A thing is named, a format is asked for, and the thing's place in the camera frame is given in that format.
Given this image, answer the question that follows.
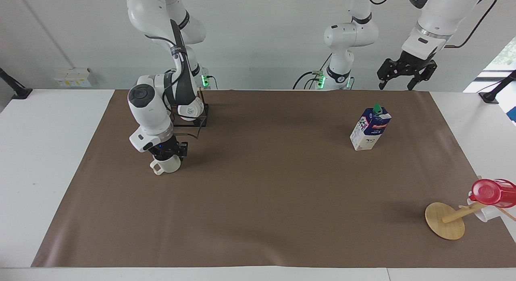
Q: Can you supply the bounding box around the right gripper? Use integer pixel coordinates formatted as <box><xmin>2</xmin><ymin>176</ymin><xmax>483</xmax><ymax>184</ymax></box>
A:
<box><xmin>149</xmin><ymin>135</ymin><xmax>183</xmax><ymax>161</ymax></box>

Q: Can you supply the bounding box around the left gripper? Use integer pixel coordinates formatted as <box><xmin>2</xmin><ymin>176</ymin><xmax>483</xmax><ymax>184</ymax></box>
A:
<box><xmin>377</xmin><ymin>50</ymin><xmax>438</xmax><ymax>91</ymax></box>

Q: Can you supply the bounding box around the white cup with handle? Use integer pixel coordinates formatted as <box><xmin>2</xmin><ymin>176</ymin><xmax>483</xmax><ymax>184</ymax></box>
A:
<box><xmin>150</xmin><ymin>156</ymin><xmax>181</xmax><ymax>176</ymax></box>

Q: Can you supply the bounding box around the blue white milk carton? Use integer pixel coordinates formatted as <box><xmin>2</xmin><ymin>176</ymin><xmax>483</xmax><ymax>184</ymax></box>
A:
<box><xmin>350</xmin><ymin>104</ymin><xmax>393</xmax><ymax>152</ymax></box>

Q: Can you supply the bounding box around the red cup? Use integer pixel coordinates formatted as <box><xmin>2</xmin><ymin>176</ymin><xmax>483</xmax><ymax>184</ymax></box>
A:
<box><xmin>469</xmin><ymin>178</ymin><xmax>516</xmax><ymax>209</ymax></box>

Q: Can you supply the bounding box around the wooden cup stand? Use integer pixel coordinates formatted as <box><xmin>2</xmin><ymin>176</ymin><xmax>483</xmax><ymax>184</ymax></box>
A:
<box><xmin>425</xmin><ymin>175</ymin><xmax>516</xmax><ymax>241</ymax></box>

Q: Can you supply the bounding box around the black stand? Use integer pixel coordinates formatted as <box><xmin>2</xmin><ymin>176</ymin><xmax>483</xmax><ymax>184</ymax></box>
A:
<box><xmin>478</xmin><ymin>70</ymin><xmax>516</xmax><ymax>104</ymax></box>
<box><xmin>0</xmin><ymin>67</ymin><xmax>33</xmax><ymax>100</ymax></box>

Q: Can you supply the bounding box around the black wire rack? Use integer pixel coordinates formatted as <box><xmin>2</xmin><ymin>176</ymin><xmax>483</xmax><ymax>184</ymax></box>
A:
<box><xmin>169</xmin><ymin>87</ymin><xmax>210</xmax><ymax>128</ymax></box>

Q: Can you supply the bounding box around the white yellow wall box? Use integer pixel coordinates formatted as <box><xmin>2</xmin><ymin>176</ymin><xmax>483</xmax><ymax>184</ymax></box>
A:
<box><xmin>53</xmin><ymin>67</ymin><xmax>93</xmax><ymax>88</ymax></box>

